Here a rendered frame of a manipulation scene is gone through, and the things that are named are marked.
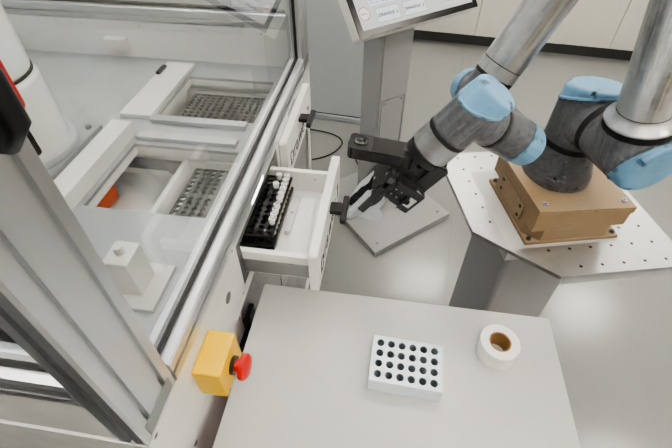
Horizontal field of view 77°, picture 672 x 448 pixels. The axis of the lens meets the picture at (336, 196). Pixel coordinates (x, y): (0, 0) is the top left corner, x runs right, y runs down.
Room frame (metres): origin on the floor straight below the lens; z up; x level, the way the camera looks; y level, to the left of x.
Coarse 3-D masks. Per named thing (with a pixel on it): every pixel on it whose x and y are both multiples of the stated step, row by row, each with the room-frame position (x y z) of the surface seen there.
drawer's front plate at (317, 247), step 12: (336, 156) 0.75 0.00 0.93; (336, 168) 0.71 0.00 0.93; (336, 180) 0.70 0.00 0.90; (324, 192) 0.63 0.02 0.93; (336, 192) 0.70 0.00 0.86; (324, 204) 0.59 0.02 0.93; (324, 216) 0.56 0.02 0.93; (324, 228) 0.54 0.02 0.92; (312, 240) 0.50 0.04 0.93; (324, 240) 0.54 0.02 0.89; (312, 252) 0.47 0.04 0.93; (324, 252) 0.53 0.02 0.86; (312, 264) 0.47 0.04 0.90; (324, 264) 0.53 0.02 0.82; (312, 276) 0.47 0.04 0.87; (312, 288) 0.47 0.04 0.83
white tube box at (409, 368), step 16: (384, 336) 0.39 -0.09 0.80; (384, 352) 0.36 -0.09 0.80; (400, 352) 0.36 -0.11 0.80; (416, 352) 0.36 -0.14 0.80; (432, 352) 0.36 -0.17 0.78; (384, 368) 0.33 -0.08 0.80; (400, 368) 0.34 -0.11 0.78; (416, 368) 0.33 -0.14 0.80; (432, 368) 0.33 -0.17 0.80; (368, 384) 0.31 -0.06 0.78; (384, 384) 0.30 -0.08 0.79; (400, 384) 0.30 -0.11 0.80; (416, 384) 0.30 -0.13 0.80; (432, 384) 0.31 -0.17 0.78; (432, 400) 0.29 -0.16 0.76
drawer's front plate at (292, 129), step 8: (304, 88) 1.05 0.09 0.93; (304, 96) 1.01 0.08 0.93; (296, 104) 0.97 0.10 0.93; (304, 104) 1.01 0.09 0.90; (296, 112) 0.93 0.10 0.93; (304, 112) 1.00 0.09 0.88; (288, 120) 0.89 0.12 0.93; (296, 120) 0.91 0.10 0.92; (288, 128) 0.86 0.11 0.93; (296, 128) 0.90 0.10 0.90; (304, 128) 0.99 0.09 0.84; (288, 136) 0.82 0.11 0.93; (296, 136) 0.89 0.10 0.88; (280, 144) 0.80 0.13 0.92; (288, 144) 0.82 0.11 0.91; (296, 144) 0.89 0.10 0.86; (280, 152) 0.80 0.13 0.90; (288, 152) 0.81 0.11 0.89; (296, 152) 0.88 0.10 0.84; (288, 160) 0.80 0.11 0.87
